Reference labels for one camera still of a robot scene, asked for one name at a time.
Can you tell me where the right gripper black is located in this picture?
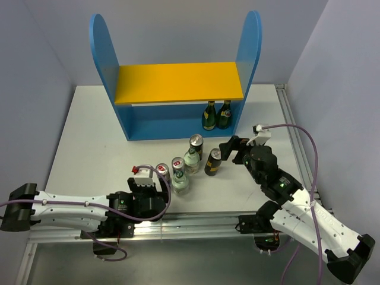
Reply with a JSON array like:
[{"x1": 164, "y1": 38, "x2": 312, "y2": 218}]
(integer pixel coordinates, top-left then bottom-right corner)
[{"x1": 219, "y1": 135, "x2": 265, "y2": 184}]

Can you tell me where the clear Chang bottle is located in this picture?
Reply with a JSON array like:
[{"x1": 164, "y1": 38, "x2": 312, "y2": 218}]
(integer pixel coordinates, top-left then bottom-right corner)
[
  {"x1": 172, "y1": 170, "x2": 189, "y2": 195},
  {"x1": 183, "y1": 147, "x2": 200, "y2": 174}
]

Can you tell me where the blue silver Red Bull can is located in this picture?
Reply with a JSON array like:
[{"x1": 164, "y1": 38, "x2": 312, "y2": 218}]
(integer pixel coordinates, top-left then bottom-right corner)
[{"x1": 156, "y1": 163, "x2": 171, "y2": 184}]

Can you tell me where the silver gold Red Bull can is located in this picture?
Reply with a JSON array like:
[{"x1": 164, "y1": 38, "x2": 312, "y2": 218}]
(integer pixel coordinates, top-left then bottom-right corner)
[{"x1": 171, "y1": 157, "x2": 185, "y2": 176}]

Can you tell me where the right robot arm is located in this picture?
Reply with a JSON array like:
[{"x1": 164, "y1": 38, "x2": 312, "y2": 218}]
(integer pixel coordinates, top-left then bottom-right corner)
[{"x1": 219, "y1": 135, "x2": 375, "y2": 284}]

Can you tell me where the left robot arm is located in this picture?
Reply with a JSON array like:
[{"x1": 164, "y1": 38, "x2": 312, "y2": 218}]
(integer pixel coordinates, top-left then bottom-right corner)
[{"x1": 1, "y1": 178, "x2": 171, "y2": 238}]

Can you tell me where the black can near shelf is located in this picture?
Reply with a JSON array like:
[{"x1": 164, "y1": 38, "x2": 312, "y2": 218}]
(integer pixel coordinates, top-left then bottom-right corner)
[{"x1": 189, "y1": 134, "x2": 204, "y2": 160}]

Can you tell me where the blue and yellow wooden shelf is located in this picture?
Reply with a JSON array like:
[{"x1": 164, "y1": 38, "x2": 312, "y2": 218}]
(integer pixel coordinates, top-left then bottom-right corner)
[{"x1": 89, "y1": 10, "x2": 262, "y2": 141}]

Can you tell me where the black yellow can right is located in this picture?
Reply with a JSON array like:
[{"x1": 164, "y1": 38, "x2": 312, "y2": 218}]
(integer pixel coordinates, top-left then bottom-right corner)
[{"x1": 204, "y1": 148, "x2": 221, "y2": 176}]

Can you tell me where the green Perrier bottle red label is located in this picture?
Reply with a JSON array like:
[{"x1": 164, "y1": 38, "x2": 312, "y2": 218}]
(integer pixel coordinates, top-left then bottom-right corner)
[{"x1": 216, "y1": 100, "x2": 232, "y2": 129}]

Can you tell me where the green bottle yellow label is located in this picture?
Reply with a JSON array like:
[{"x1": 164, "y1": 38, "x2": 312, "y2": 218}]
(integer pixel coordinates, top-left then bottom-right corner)
[{"x1": 202, "y1": 101, "x2": 216, "y2": 131}]

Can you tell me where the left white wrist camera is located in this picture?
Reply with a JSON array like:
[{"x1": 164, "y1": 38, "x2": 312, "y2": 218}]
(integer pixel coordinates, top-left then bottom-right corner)
[{"x1": 132, "y1": 165, "x2": 154, "y2": 186}]

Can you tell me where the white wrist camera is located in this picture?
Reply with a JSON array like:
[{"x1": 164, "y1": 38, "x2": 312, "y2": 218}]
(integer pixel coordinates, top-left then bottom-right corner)
[
  {"x1": 246, "y1": 124, "x2": 271, "y2": 146},
  {"x1": 132, "y1": 165, "x2": 154, "y2": 186}
]

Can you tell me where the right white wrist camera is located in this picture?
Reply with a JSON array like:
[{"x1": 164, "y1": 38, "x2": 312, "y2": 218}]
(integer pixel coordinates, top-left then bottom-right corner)
[{"x1": 246, "y1": 124, "x2": 271, "y2": 146}]

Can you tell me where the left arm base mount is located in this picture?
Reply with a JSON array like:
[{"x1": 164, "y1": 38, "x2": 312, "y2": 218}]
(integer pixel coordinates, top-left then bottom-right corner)
[{"x1": 80, "y1": 222, "x2": 135, "y2": 262}]

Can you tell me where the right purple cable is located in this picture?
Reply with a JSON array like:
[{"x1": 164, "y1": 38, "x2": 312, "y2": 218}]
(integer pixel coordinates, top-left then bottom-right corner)
[{"x1": 262, "y1": 123, "x2": 323, "y2": 285}]

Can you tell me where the aluminium front rail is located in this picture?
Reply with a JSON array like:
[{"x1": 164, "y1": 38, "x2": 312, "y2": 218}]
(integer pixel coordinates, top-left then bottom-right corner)
[{"x1": 27, "y1": 211, "x2": 255, "y2": 244}]

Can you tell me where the aluminium side rail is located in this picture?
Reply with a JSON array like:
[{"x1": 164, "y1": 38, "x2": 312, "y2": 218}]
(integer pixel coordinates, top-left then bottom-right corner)
[{"x1": 274, "y1": 84, "x2": 335, "y2": 214}]

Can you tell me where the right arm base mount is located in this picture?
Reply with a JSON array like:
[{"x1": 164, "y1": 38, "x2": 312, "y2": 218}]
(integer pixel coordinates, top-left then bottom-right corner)
[{"x1": 235, "y1": 214, "x2": 280, "y2": 253}]

